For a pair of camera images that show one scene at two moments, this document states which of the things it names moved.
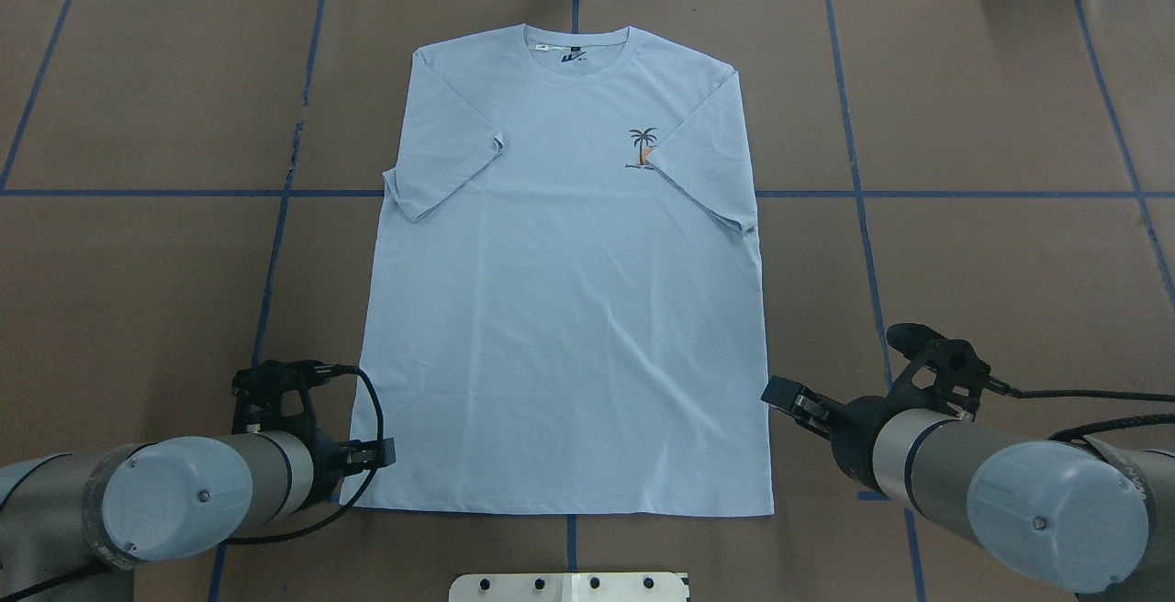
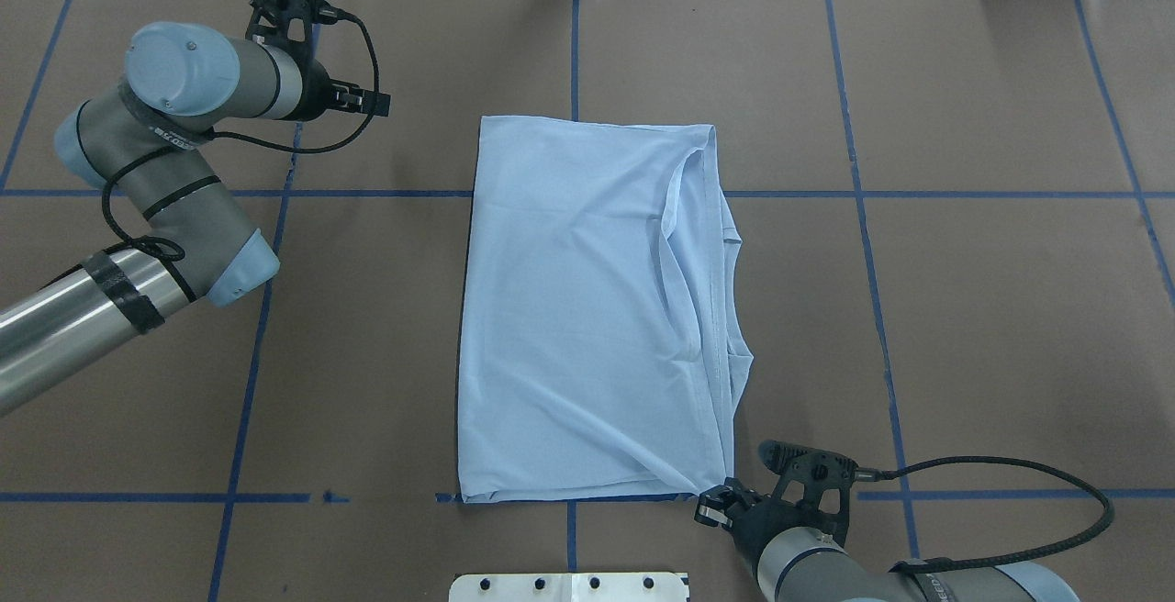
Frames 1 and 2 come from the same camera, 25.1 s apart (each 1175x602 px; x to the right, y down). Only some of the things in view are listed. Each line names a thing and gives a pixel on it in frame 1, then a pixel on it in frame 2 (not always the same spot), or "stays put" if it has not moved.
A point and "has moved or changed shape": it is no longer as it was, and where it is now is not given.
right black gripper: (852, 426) -> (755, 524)
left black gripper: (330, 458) -> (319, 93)
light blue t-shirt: (571, 320) has moved or changed shape
